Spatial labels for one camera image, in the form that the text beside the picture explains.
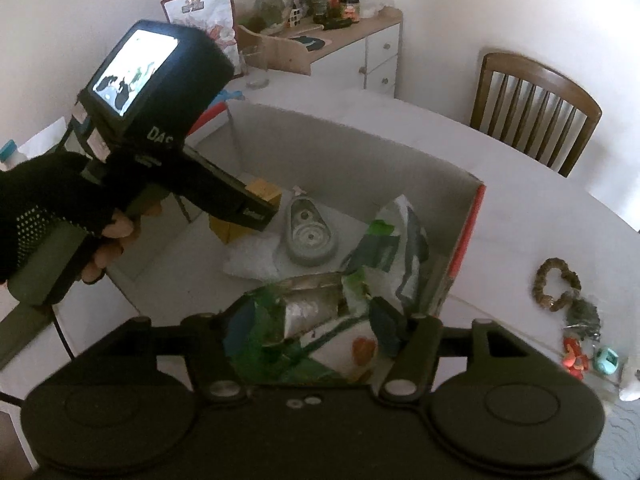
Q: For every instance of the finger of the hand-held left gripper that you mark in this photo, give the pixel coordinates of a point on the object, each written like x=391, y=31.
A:
x=225, y=195

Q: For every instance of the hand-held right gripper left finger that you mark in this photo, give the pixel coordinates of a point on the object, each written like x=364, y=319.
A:
x=240, y=327

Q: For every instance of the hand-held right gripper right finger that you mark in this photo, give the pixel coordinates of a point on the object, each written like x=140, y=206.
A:
x=387, y=325

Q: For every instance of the small yellow box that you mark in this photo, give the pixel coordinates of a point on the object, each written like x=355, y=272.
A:
x=262, y=190

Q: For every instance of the colourful foil snack bag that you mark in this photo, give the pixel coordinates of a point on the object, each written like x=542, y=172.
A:
x=310, y=310

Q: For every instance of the white printed plastic bag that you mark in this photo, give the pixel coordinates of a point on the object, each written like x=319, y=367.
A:
x=400, y=240

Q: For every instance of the grey tape dispenser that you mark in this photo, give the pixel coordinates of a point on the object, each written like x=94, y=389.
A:
x=310, y=240

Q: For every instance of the red cardboard box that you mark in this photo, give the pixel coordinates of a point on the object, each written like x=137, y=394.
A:
x=350, y=160

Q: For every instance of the brown scrunchie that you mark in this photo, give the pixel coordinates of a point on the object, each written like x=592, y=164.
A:
x=544, y=285

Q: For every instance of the small orange toy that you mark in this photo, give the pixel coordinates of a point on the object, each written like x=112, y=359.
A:
x=575, y=360

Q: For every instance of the dark leafy ornament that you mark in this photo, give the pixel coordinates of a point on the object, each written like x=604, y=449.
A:
x=585, y=317

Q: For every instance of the small teal toy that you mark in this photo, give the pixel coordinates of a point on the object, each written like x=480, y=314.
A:
x=607, y=360

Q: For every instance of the person's left hand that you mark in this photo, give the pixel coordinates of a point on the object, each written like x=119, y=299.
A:
x=50, y=190

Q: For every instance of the drinking glass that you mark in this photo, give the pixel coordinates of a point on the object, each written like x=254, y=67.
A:
x=257, y=72

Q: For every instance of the red white snack bag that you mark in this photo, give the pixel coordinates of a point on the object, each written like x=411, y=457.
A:
x=200, y=10

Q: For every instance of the black oval pad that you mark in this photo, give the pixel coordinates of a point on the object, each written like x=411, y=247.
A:
x=307, y=43

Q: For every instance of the blue capped white container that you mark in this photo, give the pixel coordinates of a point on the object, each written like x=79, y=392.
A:
x=7, y=152

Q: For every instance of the dark glass jar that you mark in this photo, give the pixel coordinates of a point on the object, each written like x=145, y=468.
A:
x=319, y=9
x=335, y=10

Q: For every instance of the orange label jar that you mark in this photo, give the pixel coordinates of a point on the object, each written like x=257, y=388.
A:
x=351, y=10

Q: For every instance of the white wooden sideboard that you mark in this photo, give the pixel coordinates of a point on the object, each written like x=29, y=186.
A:
x=380, y=50

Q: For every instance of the white plastic wrapper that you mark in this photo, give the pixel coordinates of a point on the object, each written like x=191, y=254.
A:
x=631, y=382

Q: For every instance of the wooden chair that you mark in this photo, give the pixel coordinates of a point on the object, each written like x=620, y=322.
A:
x=525, y=62

